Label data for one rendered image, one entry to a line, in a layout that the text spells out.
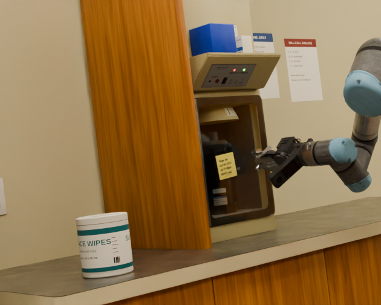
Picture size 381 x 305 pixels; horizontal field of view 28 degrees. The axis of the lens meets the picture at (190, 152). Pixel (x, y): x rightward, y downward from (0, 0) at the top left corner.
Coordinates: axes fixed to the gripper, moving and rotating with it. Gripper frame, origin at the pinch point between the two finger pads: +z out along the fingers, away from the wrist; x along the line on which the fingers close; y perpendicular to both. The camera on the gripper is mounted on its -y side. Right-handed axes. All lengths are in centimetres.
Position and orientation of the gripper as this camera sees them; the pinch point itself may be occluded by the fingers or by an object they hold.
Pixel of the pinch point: (258, 164)
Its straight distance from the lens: 243.2
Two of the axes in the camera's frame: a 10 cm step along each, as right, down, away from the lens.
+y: 4.7, -7.4, 4.8
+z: -6.5, 0.9, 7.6
